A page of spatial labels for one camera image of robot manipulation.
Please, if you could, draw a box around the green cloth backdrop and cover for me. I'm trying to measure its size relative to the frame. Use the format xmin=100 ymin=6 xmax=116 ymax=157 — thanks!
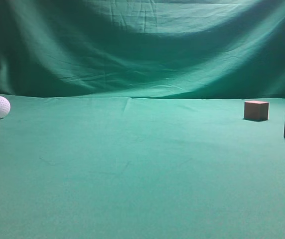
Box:
xmin=0 ymin=0 xmax=285 ymax=239

